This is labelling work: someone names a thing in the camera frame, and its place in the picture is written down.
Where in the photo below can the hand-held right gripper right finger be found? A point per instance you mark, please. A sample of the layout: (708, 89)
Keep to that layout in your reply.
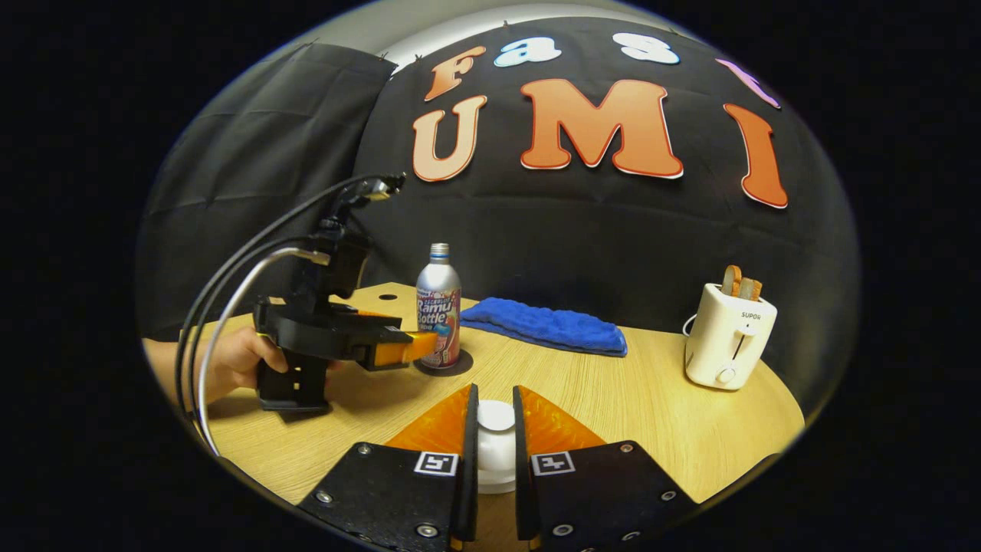
(567, 498)

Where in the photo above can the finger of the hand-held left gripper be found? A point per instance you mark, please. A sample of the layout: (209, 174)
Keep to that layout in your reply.
(395, 351)
(372, 312)

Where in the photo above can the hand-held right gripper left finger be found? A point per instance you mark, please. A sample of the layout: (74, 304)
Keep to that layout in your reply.
(429, 498)

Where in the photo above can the silver water bottle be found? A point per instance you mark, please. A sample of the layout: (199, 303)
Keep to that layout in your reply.
(438, 307)

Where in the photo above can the dark round coaster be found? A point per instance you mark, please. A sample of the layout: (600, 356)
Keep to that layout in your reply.
(464, 365)

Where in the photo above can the blue towel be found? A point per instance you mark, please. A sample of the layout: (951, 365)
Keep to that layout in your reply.
(544, 326)

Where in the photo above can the white toaster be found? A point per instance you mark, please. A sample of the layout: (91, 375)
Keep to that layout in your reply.
(728, 345)

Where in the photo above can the toast slice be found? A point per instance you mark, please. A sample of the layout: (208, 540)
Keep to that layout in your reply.
(732, 281)
(751, 290)

